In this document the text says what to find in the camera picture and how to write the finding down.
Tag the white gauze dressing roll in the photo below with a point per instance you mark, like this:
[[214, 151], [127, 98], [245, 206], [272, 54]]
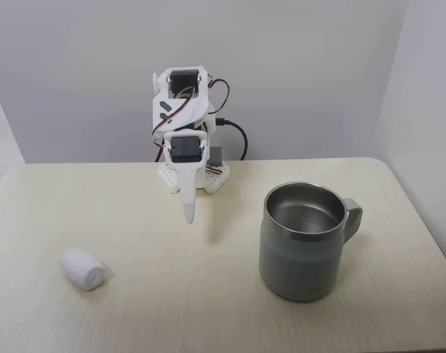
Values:
[[80, 269]]

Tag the grey steel mug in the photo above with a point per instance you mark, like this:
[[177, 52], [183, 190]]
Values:
[[300, 253]]

